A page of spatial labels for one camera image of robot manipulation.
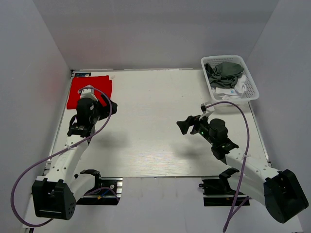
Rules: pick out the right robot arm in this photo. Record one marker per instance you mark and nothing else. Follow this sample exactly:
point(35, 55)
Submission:
point(279, 191)

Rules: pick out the dark grey t shirt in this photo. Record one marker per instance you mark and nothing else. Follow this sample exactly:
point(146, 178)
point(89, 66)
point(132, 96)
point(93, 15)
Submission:
point(224, 75)

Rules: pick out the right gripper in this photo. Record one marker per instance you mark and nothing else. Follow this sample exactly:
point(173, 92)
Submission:
point(194, 120)

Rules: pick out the blue label sticker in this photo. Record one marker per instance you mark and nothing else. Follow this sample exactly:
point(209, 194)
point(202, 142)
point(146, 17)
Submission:
point(84, 74)

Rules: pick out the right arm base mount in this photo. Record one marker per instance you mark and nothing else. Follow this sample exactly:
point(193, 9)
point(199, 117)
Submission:
point(216, 190)

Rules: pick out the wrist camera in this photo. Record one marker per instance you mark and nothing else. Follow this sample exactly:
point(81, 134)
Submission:
point(207, 110)
point(87, 92)

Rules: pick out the white plastic basket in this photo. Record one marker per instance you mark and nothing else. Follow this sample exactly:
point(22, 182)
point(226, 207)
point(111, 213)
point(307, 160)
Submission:
point(251, 93)

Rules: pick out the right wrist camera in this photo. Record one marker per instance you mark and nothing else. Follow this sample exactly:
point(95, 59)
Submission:
point(207, 110)

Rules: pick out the white t shirt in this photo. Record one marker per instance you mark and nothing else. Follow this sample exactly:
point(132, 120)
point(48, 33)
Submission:
point(231, 93)

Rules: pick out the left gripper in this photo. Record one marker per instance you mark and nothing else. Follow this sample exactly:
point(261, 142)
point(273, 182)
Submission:
point(106, 109)

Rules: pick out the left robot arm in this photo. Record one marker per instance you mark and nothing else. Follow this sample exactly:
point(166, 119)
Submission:
point(56, 195)

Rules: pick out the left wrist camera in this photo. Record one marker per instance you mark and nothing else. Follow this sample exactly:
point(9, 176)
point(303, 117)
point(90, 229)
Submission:
point(87, 92)

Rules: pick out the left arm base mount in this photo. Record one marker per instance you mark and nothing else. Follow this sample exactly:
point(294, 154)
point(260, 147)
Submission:
point(104, 192)

